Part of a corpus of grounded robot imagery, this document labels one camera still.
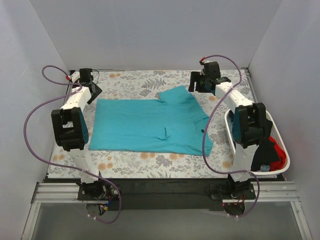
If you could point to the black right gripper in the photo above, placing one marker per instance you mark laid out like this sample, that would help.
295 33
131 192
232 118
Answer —
196 81

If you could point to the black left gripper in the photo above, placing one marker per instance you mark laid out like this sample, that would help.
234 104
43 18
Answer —
94 90

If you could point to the teal t shirt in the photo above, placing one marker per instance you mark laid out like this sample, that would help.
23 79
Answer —
173 123

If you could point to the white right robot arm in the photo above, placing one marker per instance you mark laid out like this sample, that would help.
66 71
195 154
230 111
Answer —
249 126

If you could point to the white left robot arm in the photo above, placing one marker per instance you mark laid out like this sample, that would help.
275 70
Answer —
69 125

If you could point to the white laundry basket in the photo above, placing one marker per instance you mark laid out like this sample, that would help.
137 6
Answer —
274 134

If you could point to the black t shirt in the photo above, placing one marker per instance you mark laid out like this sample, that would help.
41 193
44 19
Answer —
266 154

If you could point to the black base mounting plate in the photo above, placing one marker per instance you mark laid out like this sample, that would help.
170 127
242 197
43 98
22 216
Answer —
166 193

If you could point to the red t shirt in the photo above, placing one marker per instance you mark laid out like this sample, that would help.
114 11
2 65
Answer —
279 164

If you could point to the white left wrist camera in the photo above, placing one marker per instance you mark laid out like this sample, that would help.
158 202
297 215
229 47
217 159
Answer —
73 77

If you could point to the aluminium front rail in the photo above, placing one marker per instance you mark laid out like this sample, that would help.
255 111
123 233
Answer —
270 191

